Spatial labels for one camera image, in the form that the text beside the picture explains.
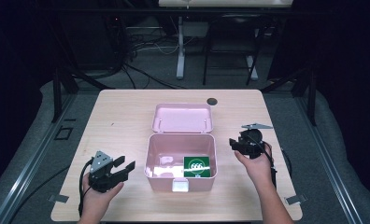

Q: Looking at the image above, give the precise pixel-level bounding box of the black metal stand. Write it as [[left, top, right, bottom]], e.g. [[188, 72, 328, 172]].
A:
[[260, 46, 319, 127], [47, 18, 116, 123]]

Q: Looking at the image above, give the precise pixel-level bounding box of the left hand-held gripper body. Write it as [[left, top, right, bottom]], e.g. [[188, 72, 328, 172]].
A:
[[88, 150, 129, 193]]

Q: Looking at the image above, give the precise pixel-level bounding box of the person's left hand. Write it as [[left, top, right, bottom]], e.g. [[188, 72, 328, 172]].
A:
[[79, 172, 125, 222]]

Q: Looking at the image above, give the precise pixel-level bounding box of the black chair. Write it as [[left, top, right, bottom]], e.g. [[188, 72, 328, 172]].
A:
[[202, 13, 270, 87]]

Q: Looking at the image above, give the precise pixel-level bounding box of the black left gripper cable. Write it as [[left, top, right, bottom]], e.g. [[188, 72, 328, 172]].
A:
[[78, 157, 95, 217]]

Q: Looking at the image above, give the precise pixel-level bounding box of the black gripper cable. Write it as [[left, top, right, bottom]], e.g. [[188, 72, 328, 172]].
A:
[[248, 133, 278, 190], [78, 157, 95, 217]]

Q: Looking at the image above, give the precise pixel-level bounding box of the white desk leg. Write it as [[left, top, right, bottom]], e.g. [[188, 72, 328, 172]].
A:
[[175, 15, 187, 80]]

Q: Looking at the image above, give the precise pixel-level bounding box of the green card with white print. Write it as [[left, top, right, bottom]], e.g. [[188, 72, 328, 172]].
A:
[[183, 156, 212, 178]]

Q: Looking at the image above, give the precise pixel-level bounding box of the black floor cable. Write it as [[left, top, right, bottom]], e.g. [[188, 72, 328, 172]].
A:
[[8, 165, 71, 224]]

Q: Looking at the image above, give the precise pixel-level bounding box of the aluminium floor rail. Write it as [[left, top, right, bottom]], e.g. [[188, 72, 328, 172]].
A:
[[294, 92, 366, 224], [0, 92, 78, 224]]

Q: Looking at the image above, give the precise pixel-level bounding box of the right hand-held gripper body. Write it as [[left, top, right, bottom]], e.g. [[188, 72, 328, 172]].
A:
[[235, 122, 274, 160]]

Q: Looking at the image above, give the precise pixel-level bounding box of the pink plastic box with lid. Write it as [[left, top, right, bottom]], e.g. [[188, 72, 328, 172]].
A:
[[143, 103, 219, 193]]

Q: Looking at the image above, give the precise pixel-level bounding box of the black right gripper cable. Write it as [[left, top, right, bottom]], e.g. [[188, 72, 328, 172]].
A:
[[248, 133, 278, 190]]

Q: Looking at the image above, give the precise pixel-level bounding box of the person's right hand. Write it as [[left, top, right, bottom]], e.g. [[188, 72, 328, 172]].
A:
[[234, 142, 277, 189]]

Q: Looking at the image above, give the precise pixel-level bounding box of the bundle of floor cables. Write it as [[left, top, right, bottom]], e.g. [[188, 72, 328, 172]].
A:
[[111, 15, 187, 91]]

